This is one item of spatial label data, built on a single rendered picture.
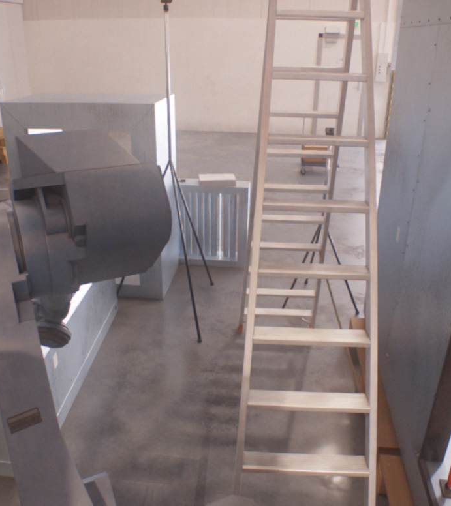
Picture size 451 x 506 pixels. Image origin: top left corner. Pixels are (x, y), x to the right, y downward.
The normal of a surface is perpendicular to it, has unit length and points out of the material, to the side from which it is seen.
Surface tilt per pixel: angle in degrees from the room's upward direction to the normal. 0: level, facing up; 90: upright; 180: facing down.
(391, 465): 0
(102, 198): 55
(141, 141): 90
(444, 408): 90
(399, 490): 0
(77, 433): 0
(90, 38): 90
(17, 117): 90
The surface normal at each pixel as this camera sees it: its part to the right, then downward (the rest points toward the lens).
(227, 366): 0.01, -0.91
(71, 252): 0.44, 0.15
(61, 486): 0.36, -0.27
